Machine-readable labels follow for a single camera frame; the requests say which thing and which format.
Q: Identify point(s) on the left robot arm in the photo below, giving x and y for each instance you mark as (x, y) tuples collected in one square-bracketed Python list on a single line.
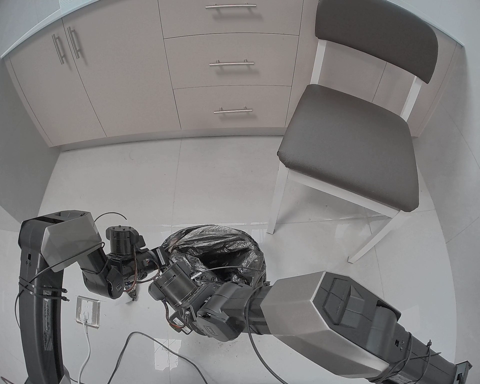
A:
[(63, 240)]

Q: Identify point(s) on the beige cabinet with drawers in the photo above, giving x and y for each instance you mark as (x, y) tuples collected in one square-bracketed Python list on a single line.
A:
[(123, 75)]

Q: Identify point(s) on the grey chair with white legs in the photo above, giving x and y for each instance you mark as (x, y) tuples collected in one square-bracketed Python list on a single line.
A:
[(337, 150)]

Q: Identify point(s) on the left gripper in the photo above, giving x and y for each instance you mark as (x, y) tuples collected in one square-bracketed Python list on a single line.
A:
[(162, 255)]

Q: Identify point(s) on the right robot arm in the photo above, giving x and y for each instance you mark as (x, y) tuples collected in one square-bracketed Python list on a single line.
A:
[(318, 307)]

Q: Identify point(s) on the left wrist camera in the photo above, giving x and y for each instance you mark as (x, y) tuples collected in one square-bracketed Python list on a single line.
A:
[(139, 242)]

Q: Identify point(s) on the black plastic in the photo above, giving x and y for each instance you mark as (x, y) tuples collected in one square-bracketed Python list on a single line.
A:
[(134, 296)]

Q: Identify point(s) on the black plastic bag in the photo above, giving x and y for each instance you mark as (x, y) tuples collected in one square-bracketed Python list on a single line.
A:
[(225, 243)]

